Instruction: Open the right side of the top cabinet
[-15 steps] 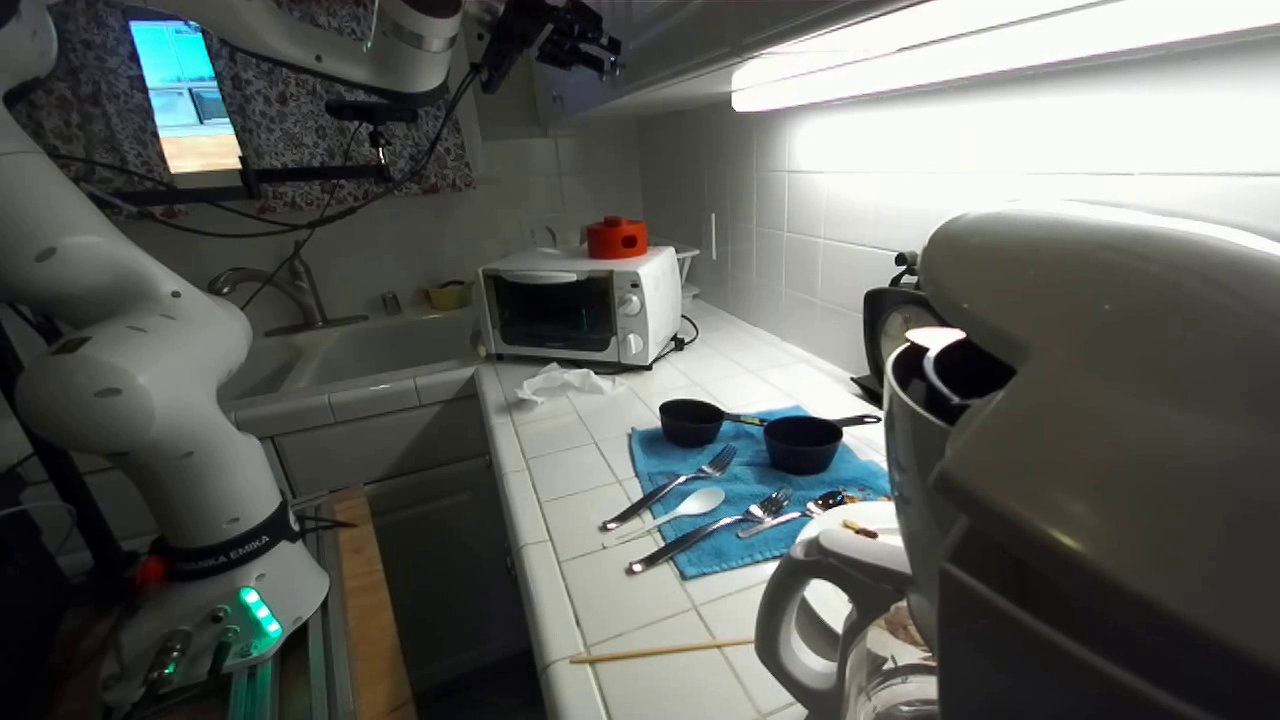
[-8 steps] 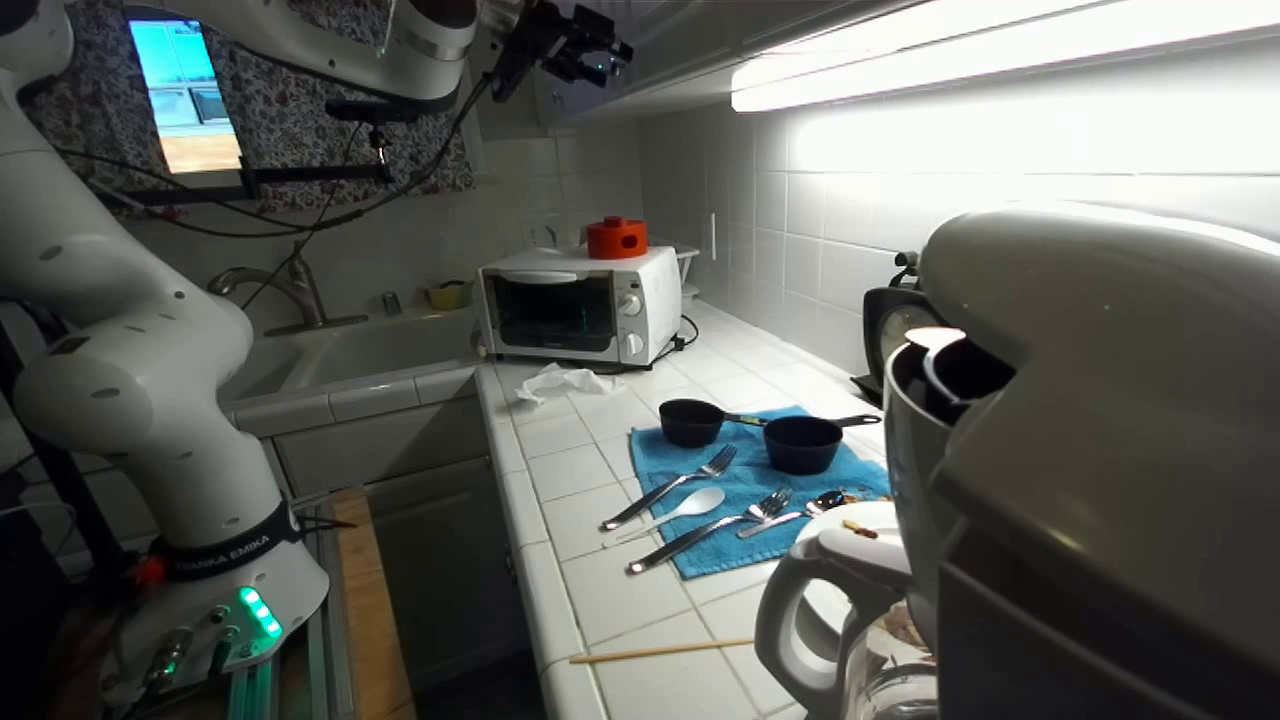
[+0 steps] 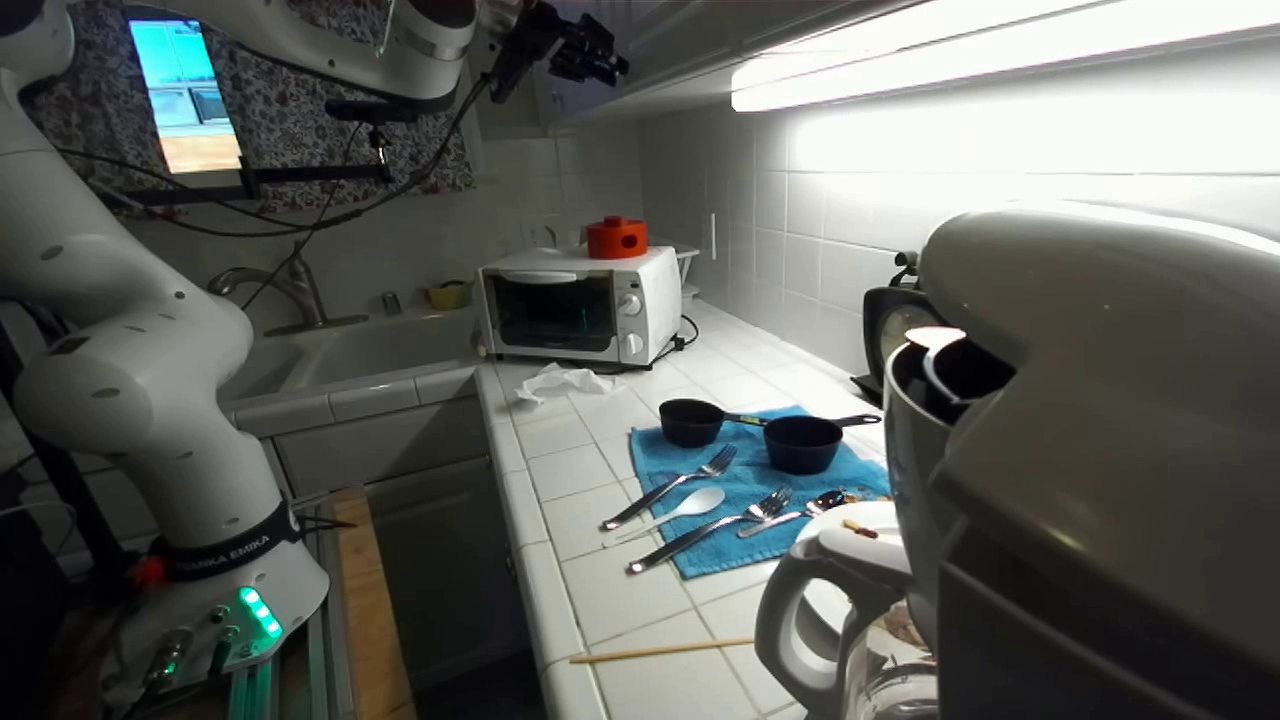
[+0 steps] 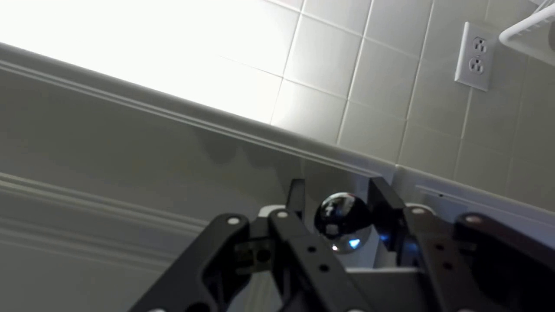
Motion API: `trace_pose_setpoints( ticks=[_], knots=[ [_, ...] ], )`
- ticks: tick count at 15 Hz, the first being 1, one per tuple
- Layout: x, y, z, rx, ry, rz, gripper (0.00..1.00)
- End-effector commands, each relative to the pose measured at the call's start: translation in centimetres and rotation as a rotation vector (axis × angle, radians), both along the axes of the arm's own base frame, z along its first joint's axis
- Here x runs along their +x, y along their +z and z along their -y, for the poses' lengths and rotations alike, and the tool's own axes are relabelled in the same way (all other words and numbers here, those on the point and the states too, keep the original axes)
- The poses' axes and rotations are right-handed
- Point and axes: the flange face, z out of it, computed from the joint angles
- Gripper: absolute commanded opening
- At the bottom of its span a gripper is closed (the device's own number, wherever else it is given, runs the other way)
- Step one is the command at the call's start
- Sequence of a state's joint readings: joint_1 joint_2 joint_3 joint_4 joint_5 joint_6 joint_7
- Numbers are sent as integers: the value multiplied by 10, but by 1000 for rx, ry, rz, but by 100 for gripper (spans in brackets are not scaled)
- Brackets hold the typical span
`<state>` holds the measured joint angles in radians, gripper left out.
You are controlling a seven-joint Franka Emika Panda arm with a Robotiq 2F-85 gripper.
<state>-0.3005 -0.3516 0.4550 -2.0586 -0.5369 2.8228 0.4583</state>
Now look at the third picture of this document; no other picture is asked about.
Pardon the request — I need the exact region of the white toaster oven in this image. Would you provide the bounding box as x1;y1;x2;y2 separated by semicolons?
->
473;240;688;370

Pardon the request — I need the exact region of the white plate with crumbs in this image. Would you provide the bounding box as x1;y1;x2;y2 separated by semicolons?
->
791;496;911;565

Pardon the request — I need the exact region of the red lidded container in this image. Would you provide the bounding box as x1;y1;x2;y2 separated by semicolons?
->
582;212;655;265

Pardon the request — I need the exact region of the wooden board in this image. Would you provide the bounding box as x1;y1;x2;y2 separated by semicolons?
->
324;489;421;720

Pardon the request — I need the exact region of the blue cloth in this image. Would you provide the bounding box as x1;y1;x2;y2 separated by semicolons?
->
625;404;898;584

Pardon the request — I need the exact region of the black measuring cup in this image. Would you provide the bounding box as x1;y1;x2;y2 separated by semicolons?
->
761;407;883;480
655;397;766;450

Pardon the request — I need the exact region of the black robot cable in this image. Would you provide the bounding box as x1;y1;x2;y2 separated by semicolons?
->
77;73;492;250

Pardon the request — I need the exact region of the white coffee maker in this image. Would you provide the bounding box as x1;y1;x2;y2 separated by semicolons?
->
748;195;1280;720

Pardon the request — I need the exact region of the floral curtain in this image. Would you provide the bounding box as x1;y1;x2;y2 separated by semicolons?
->
24;0;482;208

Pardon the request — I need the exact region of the white rack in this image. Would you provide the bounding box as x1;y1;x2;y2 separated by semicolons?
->
673;242;706;311

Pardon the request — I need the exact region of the white sink base cabinet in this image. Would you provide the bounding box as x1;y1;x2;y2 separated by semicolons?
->
266;391;531;688

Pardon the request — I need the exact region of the white sink basin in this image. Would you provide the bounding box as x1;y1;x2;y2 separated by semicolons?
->
216;306;488;438

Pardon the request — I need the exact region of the metal faucet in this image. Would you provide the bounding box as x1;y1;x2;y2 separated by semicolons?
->
206;256;331;334

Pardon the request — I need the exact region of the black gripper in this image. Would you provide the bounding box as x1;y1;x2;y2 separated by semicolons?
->
512;0;636;86

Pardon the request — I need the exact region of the black horizontal bar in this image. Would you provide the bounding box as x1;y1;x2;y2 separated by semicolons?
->
77;154;402;208

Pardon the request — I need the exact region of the crumpled white paper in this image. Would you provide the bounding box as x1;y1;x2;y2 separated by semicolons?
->
512;360;619;413

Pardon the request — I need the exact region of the under-cabinet light strip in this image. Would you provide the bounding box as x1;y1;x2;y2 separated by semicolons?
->
728;0;1280;118

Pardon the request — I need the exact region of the white plastic spoon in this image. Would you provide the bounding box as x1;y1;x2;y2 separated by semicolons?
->
625;480;734;580

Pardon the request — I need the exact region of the black power cord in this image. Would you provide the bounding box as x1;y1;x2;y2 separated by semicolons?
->
659;306;706;357

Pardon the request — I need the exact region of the thin wooden stick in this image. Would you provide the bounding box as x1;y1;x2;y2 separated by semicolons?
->
569;636;761;669

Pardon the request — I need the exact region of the yellow sponge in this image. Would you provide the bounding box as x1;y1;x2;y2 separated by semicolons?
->
421;275;478;314

